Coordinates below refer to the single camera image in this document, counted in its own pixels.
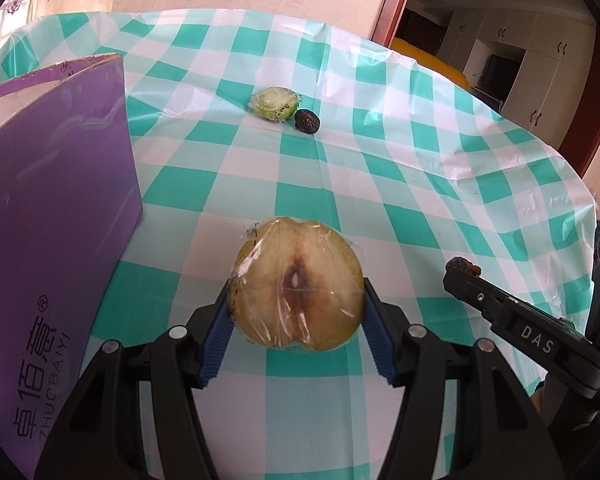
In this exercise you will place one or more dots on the halved pear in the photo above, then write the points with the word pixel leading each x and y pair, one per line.
pixel 296 283

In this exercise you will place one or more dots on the green kiwi half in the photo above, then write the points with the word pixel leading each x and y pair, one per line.
pixel 275 104

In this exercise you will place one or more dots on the dark wrinkled passion fruit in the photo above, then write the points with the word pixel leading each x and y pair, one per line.
pixel 307 121

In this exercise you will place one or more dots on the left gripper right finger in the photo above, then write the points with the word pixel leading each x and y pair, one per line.
pixel 498 434

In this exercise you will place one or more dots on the yellow sofa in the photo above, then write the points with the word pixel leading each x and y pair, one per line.
pixel 430 61

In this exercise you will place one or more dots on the red wooden door frame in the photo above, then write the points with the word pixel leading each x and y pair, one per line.
pixel 388 20

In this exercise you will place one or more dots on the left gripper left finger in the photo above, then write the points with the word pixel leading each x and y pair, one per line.
pixel 132 414

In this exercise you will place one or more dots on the white cabinet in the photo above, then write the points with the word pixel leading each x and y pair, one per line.
pixel 530 67

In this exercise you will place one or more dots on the purple cardboard box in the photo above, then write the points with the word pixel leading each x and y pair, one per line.
pixel 69 204

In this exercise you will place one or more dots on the teal checkered tablecloth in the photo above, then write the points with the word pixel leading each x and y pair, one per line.
pixel 409 168

